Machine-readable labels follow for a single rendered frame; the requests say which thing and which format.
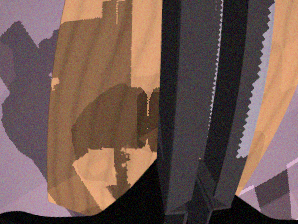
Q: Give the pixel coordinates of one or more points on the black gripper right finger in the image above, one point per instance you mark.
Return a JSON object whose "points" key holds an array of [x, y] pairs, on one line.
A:
{"points": [[242, 213]]}

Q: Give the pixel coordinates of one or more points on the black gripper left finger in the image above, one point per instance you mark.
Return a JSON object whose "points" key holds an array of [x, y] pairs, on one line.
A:
{"points": [[142, 204]]}

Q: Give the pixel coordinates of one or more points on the light brown wooden board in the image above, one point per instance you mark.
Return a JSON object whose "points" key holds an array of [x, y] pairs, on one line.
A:
{"points": [[103, 105]]}

